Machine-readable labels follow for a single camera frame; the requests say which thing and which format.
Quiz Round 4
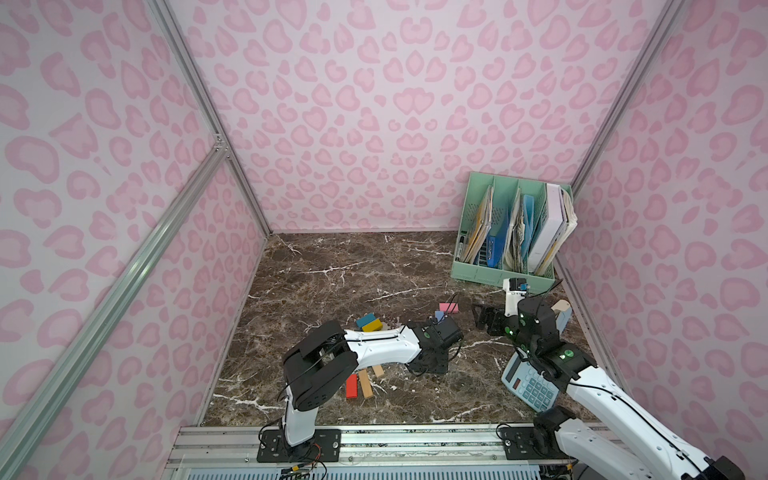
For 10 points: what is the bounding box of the pink block top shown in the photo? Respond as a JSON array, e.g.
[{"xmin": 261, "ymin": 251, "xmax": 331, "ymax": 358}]
[{"xmin": 439, "ymin": 302, "xmax": 459, "ymax": 314}]

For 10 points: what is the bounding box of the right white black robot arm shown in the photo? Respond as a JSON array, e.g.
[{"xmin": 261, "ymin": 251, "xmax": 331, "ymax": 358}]
[{"xmin": 472, "ymin": 292, "xmax": 745, "ymax": 479}]

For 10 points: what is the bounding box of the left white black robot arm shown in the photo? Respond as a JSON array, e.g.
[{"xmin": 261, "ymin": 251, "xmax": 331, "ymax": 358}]
[{"xmin": 281, "ymin": 316, "xmax": 463, "ymax": 449}]

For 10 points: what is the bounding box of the beige blue stapler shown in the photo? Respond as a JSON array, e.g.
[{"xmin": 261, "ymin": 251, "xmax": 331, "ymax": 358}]
[{"xmin": 552, "ymin": 299, "xmax": 573, "ymax": 334}]

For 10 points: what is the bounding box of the light blue calculator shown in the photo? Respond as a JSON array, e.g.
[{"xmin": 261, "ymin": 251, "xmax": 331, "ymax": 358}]
[{"xmin": 501, "ymin": 353, "xmax": 559, "ymax": 412}]

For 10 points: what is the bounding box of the yellow block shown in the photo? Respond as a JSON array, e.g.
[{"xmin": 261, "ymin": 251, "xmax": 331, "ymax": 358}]
[{"xmin": 362, "ymin": 319, "xmax": 383, "ymax": 332}]

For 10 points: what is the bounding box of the teal block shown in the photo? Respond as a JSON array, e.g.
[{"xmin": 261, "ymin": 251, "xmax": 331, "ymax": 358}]
[{"xmin": 356, "ymin": 313, "xmax": 377, "ymax": 329}]

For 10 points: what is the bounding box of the blue mesh folder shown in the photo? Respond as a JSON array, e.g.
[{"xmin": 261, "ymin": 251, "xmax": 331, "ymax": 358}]
[{"xmin": 486, "ymin": 207, "xmax": 510, "ymax": 268}]

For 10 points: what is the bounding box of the wooden block bottom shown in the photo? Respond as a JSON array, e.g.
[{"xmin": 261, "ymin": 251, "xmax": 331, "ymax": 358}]
[{"xmin": 357, "ymin": 369, "xmax": 374, "ymax": 399}]

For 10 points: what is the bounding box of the green desktop file organizer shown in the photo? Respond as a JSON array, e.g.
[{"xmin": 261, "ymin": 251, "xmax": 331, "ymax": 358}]
[{"xmin": 451, "ymin": 172, "xmax": 578, "ymax": 293}]

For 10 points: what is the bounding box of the red block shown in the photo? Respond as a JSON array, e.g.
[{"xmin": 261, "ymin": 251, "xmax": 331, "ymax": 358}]
[{"xmin": 345, "ymin": 374, "xmax": 359, "ymax": 399}]

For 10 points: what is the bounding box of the white binder folder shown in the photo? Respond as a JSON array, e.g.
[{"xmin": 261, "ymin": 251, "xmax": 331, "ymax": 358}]
[{"xmin": 527, "ymin": 183, "xmax": 567, "ymax": 276}]

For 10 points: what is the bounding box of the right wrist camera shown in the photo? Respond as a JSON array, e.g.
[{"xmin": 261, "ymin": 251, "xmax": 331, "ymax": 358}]
[{"xmin": 502, "ymin": 278, "xmax": 528, "ymax": 317}]

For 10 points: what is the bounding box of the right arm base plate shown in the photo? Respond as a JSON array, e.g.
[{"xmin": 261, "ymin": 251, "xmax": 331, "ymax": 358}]
[{"xmin": 495, "ymin": 423, "xmax": 567, "ymax": 461}]

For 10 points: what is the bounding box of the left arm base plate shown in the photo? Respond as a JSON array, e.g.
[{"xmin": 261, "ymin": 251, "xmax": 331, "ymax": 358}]
[{"xmin": 257, "ymin": 428, "xmax": 342, "ymax": 463}]

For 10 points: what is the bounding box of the aluminium mounting rail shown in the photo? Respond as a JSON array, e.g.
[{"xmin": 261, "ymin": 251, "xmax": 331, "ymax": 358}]
[{"xmin": 161, "ymin": 419, "xmax": 679, "ymax": 470}]

